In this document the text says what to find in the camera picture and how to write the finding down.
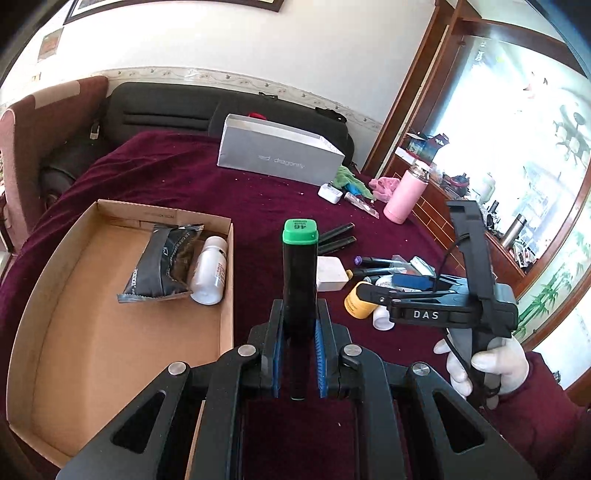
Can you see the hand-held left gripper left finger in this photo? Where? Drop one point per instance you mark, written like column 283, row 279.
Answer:
column 276, row 360

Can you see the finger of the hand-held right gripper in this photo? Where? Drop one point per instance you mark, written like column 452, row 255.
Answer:
column 374, row 291
column 411, row 282

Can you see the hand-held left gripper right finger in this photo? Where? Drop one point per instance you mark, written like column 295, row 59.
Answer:
column 322, row 360

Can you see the yellow jar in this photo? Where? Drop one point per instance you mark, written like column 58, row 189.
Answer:
column 356, row 301

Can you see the small white pill bottle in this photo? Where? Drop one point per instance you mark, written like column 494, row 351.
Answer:
column 382, row 319

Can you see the purple capped black marker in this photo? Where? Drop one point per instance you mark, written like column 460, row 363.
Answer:
column 371, row 261

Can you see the white rounded box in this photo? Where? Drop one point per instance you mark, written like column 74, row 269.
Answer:
column 330, row 274

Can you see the green capped black marker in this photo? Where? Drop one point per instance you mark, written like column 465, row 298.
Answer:
column 299, row 267

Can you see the cardboard box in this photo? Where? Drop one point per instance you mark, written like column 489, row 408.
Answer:
column 92, row 350

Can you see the person's right forearm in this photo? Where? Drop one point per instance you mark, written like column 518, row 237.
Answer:
column 545, row 415

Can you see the person's right hand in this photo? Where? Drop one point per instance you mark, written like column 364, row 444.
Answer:
column 508, row 364

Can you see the steel thermos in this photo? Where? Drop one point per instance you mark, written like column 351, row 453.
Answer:
column 513, row 230

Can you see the pink thermos bottle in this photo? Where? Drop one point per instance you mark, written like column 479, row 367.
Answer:
column 404, row 194

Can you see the pink cloth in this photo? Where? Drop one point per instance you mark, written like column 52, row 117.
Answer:
column 385, row 187

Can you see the small blue object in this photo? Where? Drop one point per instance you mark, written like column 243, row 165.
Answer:
column 355, row 189

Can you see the white charger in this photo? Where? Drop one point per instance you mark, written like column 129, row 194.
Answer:
column 330, row 193

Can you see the large white pill bottle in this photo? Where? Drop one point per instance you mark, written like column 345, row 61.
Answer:
column 208, row 272

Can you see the green cloth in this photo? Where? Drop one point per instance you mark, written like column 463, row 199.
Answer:
column 353, row 180

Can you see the white jar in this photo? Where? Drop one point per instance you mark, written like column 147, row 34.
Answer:
column 485, row 185

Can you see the colourful carton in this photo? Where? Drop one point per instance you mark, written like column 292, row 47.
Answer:
column 427, row 145

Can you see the black snack packet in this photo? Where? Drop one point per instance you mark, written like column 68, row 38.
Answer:
column 161, row 263

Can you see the grey shoe box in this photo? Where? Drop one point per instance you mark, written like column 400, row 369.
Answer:
column 277, row 157

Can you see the maroon velvet blanket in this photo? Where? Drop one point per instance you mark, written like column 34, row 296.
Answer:
column 161, row 194

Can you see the red bag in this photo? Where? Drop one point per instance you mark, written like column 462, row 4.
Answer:
column 257, row 115

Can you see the black sofa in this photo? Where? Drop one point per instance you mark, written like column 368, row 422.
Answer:
column 166, row 110

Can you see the maroon armchair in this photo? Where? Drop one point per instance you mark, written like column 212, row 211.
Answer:
column 41, row 134

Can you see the framed painting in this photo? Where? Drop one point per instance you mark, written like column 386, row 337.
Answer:
column 175, row 7

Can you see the wooden window frame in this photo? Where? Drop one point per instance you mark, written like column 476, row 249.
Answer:
column 415, row 92

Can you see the small wall notice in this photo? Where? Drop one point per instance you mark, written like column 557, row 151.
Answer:
column 50, row 44

